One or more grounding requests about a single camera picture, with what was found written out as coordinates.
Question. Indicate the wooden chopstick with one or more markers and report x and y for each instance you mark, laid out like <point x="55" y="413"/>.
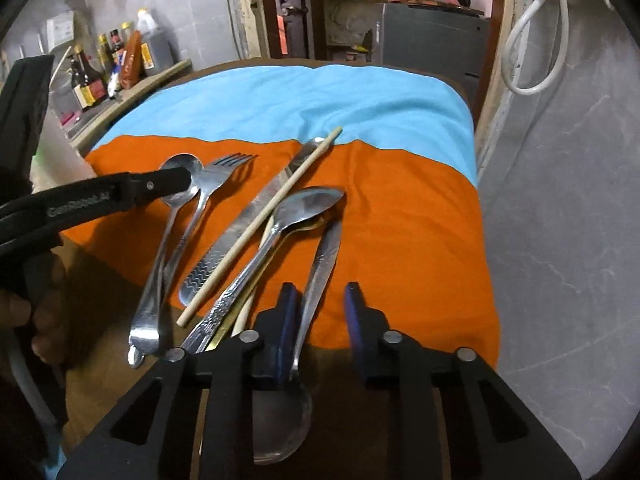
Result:
<point x="245" y="312"/>
<point x="280" y="200"/>

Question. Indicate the grey cabinet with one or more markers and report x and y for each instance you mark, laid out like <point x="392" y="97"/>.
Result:
<point x="430" y="40"/>

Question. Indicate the grey tube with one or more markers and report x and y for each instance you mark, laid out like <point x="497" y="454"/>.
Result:
<point x="30" y="390"/>

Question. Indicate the dark wooden door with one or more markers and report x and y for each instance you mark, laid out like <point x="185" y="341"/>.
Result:
<point x="295" y="5"/>

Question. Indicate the dark glass sauce bottle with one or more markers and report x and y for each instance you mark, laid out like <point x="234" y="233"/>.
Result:
<point x="90" y="82"/>

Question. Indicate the orange sauce pouch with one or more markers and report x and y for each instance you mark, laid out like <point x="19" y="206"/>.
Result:
<point x="132" y="62"/>

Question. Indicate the steel fork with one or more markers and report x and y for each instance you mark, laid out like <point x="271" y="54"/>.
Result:
<point x="227" y="164"/>

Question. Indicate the large dark sauce jug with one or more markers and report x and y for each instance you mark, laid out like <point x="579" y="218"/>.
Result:
<point x="157" y="50"/>

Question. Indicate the person's left hand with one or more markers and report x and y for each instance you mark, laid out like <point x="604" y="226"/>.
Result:
<point x="47" y="330"/>

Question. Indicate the plain steel spoon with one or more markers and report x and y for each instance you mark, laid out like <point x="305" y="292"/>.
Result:
<point x="320" y="275"/>

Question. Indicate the large patterned steel spoon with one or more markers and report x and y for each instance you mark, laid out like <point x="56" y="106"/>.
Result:
<point x="310" y="202"/>

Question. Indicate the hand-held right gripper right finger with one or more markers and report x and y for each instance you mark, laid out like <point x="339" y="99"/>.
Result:
<point x="354" y="310"/>

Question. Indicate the small steel spoon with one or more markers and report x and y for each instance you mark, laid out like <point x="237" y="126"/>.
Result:
<point x="177" y="165"/>

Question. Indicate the steel butter knife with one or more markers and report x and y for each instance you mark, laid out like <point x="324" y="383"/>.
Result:
<point x="232" y="242"/>

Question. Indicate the orange cloth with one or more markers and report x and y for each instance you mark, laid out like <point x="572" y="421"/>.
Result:
<point x="410" y="240"/>

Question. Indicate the red-capped small bottle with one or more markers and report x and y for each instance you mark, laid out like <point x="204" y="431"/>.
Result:
<point x="117" y="47"/>

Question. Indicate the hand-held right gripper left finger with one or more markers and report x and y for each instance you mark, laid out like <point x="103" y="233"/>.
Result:
<point x="289" y="310"/>

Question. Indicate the light blue cloth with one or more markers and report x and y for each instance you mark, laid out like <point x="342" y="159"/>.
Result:
<point x="300" y="105"/>

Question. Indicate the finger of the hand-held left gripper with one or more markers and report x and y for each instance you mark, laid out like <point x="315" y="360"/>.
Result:
<point x="160" y="182"/>

